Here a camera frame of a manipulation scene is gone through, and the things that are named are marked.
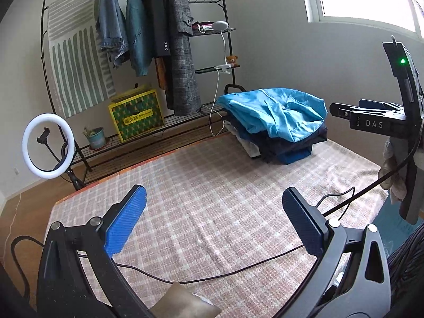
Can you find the teal cloth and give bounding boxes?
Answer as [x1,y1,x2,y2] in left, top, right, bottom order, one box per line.
[371,201,424,240]

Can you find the black ring light tripod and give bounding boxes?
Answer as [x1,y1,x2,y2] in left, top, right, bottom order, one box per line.
[46,139,87,192]

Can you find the teal knit sweater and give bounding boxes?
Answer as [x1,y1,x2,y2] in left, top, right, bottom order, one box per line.
[125,0,155,77]

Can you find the white ring light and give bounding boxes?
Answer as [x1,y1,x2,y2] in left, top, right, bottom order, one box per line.
[22,113,76,175]

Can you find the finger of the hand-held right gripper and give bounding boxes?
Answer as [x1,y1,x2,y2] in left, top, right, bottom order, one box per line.
[329,103,361,120]
[359,99,401,111]

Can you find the black metal clothes rack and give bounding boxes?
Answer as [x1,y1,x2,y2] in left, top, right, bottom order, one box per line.
[40,0,248,186]

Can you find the checked pink mat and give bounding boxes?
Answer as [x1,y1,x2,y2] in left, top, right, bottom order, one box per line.
[49,132,389,318]

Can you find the orange brown garment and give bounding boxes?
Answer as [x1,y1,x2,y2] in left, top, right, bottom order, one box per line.
[154,56,170,91]

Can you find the person's right hand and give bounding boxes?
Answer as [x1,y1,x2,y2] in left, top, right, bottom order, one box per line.
[378,137,410,205]

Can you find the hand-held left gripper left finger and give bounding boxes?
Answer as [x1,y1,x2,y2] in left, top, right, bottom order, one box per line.
[37,184,156,318]

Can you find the stack of folded dark clothes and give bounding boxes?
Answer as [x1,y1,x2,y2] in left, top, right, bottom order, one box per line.
[224,119,328,166]

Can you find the person's dark striped clothing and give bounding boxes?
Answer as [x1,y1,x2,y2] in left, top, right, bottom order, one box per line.
[387,221,424,318]

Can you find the beige bag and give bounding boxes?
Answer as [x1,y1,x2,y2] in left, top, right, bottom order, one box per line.
[149,281,222,318]

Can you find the blue striped garment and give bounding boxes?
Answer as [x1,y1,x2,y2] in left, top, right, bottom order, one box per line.
[217,88,327,144]

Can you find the grey plaid coat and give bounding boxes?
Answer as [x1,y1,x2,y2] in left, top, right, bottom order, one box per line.
[160,0,203,117]

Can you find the black jacket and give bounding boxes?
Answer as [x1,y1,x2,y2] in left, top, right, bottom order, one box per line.
[139,0,173,59]

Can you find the white floor cable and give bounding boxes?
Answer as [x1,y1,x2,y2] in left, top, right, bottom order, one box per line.
[3,191,23,260]

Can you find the green striped wall hanging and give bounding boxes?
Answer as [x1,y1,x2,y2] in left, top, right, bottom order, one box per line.
[46,0,115,120]

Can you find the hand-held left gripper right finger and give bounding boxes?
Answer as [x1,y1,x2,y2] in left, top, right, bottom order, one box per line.
[275,187,393,318]

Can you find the blue denim jacket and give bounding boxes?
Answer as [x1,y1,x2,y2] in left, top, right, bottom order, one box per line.
[95,0,130,69]

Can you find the white lamp cord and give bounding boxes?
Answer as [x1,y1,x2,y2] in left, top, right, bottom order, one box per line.
[200,69,230,137]

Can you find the yellow patterned crate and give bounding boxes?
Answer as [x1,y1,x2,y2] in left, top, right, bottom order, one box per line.
[108,84,165,143]

